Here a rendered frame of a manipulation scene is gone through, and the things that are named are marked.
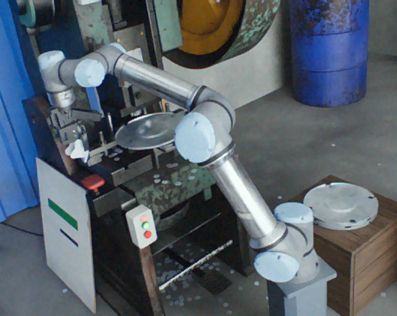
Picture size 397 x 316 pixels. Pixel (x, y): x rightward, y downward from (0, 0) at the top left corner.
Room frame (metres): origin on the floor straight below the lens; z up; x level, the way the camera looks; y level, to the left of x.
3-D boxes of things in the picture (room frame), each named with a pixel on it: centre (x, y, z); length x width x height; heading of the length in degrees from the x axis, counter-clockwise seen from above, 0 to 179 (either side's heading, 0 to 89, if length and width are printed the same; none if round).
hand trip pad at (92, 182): (1.37, 0.36, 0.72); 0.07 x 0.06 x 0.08; 36
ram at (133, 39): (1.72, 0.20, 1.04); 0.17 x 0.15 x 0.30; 36
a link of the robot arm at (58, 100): (1.36, 0.38, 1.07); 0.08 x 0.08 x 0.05
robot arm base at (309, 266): (1.15, -0.26, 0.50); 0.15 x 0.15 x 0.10
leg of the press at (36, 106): (1.71, 0.53, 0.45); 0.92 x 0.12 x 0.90; 36
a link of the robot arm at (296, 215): (1.15, -0.25, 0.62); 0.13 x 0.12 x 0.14; 150
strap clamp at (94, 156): (1.65, 0.36, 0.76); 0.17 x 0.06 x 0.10; 126
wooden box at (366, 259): (1.56, -0.54, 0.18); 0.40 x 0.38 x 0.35; 33
